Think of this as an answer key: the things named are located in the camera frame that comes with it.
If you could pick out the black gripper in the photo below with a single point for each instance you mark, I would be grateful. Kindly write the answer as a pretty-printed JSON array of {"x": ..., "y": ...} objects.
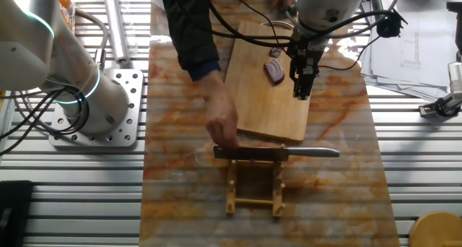
[{"x": 307, "y": 53}]

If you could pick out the steel cleaver knife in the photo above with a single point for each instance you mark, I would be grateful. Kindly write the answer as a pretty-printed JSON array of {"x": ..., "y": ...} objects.
[{"x": 252, "y": 154}]

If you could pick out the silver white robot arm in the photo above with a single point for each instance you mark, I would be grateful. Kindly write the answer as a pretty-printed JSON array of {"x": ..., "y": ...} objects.
[{"x": 36, "y": 41}]

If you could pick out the dark sleeved right forearm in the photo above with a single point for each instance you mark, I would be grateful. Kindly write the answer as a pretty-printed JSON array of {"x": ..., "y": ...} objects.
[{"x": 191, "y": 30}]

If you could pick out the person's right hand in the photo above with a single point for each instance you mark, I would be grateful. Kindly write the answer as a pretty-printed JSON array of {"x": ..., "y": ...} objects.
[{"x": 222, "y": 113}]

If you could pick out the large red onion chunk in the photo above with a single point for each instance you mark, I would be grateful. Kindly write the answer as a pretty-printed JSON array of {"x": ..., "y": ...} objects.
[{"x": 274, "y": 73}]

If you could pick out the wooden cutting board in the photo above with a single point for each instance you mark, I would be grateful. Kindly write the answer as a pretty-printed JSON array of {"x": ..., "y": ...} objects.
[{"x": 260, "y": 106}]

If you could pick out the stack of white papers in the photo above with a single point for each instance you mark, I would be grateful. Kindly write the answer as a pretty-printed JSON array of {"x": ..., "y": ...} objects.
[{"x": 415, "y": 59}]

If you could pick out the wooden peg knife rack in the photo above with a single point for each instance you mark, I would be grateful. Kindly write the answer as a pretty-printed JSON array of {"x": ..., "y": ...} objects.
[{"x": 231, "y": 189}]

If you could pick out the orange marble pattern mat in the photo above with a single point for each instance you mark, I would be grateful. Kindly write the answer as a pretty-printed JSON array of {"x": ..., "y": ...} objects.
[{"x": 180, "y": 189}]

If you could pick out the wooden mug tree stand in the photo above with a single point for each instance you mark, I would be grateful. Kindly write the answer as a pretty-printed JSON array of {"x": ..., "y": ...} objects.
[{"x": 436, "y": 232}]

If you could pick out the clear plastic orange container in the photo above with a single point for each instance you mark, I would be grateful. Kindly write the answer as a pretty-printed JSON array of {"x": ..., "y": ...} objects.
[{"x": 70, "y": 8}]

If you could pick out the black box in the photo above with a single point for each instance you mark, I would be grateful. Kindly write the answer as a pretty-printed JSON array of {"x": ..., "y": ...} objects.
[{"x": 14, "y": 214}]

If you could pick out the grey camera on clamp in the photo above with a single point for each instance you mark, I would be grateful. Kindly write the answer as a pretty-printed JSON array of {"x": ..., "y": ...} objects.
[{"x": 445, "y": 106}]

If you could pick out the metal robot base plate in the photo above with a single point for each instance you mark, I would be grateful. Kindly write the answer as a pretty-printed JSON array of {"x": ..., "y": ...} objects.
[{"x": 130, "y": 131}]

